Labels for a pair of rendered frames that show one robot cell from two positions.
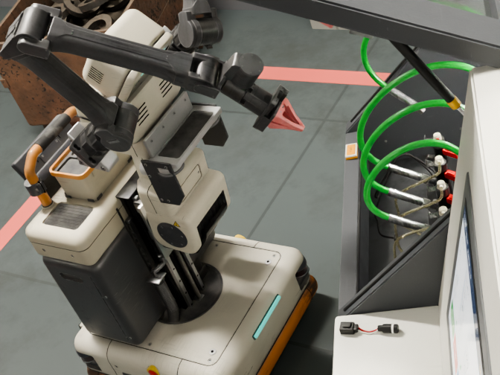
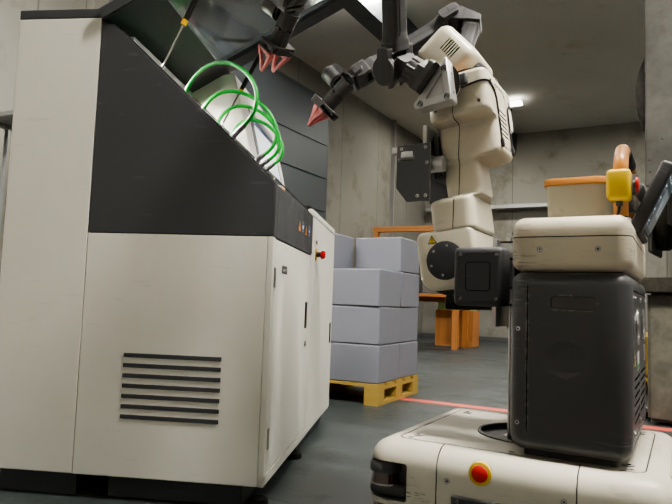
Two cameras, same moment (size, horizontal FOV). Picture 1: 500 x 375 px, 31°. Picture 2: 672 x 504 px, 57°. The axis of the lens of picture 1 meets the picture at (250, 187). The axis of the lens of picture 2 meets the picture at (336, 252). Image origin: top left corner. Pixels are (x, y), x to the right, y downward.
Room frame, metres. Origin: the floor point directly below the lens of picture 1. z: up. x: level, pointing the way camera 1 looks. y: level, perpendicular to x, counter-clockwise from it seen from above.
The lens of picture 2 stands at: (3.74, -0.54, 0.61)
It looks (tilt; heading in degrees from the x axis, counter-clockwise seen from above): 5 degrees up; 167
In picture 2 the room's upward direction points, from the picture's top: 2 degrees clockwise
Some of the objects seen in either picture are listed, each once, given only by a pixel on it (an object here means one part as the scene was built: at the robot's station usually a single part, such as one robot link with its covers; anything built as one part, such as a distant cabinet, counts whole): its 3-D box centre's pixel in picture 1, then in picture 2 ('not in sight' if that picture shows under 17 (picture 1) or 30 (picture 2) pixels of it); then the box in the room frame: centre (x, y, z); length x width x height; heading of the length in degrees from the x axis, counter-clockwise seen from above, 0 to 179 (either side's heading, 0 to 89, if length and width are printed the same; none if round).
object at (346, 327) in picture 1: (368, 327); not in sight; (1.21, -0.12, 0.99); 0.12 x 0.02 x 0.02; 61
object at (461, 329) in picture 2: not in sight; (426, 287); (-5.00, 2.91, 0.86); 1.34 x 1.23 x 1.73; 47
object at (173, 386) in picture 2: not in sight; (209, 357); (1.52, -0.46, 0.39); 0.70 x 0.58 x 0.79; 160
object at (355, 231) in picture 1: (358, 234); (290, 224); (1.61, -0.21, 0.87); 0.62 x 0.04 x 0.16; 160
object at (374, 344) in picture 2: not in sight; (329, 313); (-0.39, 0.39, 0.52); 1.05 x 0.70 x 1.04; 49
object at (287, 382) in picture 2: not in sight; (290, 346); (1.62, -0.19, 0.44); 0.65 x 0.02 x 0.68; 160
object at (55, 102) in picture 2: not in sight; (142, 260); (1.04, -0.74, 0.75); 1.40 x 0.28 x 1.50; 160
